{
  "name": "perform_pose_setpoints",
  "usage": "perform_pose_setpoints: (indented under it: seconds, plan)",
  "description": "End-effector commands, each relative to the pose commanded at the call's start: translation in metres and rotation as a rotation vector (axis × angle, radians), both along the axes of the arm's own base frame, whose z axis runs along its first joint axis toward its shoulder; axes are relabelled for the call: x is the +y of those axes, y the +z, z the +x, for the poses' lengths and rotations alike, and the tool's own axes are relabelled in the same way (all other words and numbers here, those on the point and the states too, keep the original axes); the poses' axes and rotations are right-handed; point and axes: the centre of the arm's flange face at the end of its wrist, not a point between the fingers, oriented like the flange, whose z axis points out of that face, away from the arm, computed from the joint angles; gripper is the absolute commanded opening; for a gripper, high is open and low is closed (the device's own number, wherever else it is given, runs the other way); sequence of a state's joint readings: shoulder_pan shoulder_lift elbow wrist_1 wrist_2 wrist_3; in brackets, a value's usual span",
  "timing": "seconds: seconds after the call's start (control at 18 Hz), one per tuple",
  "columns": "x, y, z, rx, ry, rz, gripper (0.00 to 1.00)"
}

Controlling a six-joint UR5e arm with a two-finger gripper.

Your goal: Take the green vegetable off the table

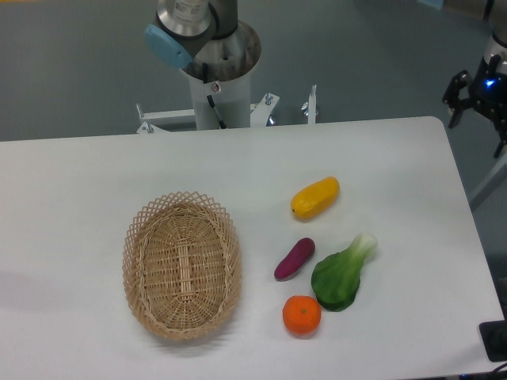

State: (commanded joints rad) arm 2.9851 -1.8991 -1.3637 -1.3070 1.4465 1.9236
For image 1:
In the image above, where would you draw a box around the black device at table edge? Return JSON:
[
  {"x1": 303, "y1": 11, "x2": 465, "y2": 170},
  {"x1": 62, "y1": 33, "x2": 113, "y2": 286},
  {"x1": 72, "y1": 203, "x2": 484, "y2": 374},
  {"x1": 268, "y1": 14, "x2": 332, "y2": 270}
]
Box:
[{"x1": 478, "y1": 320, "x2": 507, "y2": 363}]

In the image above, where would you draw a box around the white pedestal base frame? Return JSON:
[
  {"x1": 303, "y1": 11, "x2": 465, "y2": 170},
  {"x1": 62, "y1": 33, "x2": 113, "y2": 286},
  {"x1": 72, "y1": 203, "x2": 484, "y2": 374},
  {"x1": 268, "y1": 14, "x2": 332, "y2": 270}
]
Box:
[{"x1": 135, "y1": 84, "x2": 318, "y2": 134}]

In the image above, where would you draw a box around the grey table leg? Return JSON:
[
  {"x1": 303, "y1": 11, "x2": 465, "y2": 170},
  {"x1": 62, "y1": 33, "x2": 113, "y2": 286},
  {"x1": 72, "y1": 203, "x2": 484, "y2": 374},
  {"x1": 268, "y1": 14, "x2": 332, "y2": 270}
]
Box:
[{"x1": 468, "y1": 153, "x2": 506, "y2": 212}]

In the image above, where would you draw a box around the purple sweet potato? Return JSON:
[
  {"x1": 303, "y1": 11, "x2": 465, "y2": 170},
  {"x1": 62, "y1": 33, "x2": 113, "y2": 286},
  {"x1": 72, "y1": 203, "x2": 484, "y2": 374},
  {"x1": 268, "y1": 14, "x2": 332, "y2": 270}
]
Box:
[{"x1": 274, "y1": 237, "x2": 315, "y2": 281}]

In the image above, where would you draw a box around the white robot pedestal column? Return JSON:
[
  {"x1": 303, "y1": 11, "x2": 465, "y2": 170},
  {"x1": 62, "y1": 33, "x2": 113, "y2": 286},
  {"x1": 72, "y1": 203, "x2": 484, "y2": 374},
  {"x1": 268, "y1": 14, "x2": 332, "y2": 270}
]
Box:
[{"x1": 181, "y1": 21, "x2": 261, "y2": 131}]

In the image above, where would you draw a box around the yellow mango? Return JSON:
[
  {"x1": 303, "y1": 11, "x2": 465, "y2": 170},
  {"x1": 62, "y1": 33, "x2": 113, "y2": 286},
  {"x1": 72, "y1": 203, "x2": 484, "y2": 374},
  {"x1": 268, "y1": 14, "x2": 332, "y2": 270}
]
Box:
[{"x1": 291, "y1": 177, "x2": 341, "y2": 220}]

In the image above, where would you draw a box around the silver robot arm blue cap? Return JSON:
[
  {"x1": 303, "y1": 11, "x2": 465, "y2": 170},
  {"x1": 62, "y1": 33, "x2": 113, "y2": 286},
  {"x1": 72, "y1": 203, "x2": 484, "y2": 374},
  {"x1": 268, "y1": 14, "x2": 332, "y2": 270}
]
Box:
[{"x1": 144, "y1": 1, "x2": 506, "y2": 154}]

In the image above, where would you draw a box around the black cable on pedestal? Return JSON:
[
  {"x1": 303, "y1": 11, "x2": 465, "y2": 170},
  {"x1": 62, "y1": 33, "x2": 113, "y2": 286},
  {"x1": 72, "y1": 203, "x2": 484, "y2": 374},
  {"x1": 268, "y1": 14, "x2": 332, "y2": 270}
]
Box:
[{"x1": 201, "y1": 62, "x2": 228, "y2": 130}]

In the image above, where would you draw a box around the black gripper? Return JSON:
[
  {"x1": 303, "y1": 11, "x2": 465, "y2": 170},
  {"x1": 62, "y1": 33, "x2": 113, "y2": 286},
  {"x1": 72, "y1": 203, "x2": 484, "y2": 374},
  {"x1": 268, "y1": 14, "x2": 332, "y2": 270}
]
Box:
[{"x1": 442, "y1": 39, "x2": 507, "y2": 158}]

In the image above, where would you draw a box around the orange tangerine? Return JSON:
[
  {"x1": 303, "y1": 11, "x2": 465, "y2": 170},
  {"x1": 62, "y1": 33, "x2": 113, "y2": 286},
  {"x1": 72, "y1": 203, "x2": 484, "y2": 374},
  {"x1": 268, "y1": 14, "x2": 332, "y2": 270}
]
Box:
[{"x1": 282, "y1": 295, "x2": 322, "y2": 336}]

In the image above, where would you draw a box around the oval woven wicker basket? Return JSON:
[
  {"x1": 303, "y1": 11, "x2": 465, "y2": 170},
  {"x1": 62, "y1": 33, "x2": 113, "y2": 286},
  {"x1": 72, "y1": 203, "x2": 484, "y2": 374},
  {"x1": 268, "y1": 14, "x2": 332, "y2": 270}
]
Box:
[{"x1": 122, "y1": 192, "x2": 242, "y2": 341}]

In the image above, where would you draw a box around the green bok choy vegetable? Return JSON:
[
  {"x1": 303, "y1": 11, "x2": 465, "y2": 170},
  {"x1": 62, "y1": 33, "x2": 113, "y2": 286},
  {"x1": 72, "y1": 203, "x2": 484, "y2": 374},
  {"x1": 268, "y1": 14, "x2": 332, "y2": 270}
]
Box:
[{"x1": 311, "y1": 233, "x2": 378, "y2": 312}]

